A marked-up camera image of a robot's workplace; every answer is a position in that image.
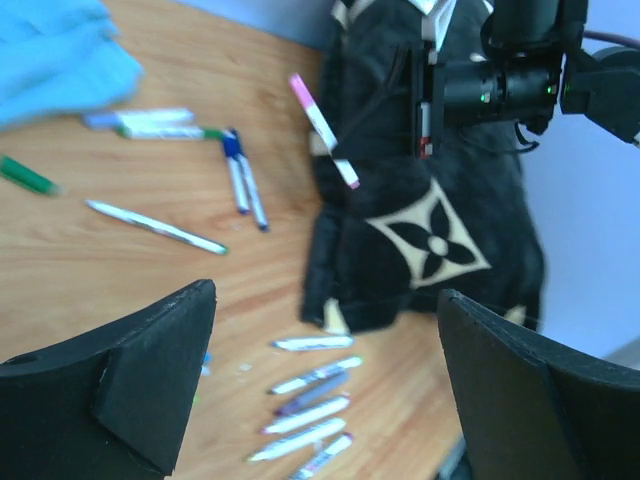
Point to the pink end marker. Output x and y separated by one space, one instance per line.
322 129

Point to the pink cap marker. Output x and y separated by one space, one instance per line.
287 423

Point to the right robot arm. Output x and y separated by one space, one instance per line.
599 73

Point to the dark green cap marker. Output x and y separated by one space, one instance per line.
158 227

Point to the dark blue marker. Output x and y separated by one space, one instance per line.
252 189

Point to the grey marker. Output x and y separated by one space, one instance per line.
312 394

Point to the light blue folded cloth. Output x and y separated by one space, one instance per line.
61 57

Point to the peach cap marker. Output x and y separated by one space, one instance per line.
299 440

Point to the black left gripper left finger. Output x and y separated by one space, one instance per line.
112 403

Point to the dark green pen cap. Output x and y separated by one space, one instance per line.
27 178

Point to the teal pen cap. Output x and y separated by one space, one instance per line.
205 368

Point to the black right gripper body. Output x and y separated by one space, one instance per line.
520 89

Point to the purple cap marker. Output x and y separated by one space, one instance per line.
322 458

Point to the lilac cap marker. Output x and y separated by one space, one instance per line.
110 119

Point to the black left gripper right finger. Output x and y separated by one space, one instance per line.
532 408

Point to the black floral plush blanket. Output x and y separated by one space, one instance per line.
413 227

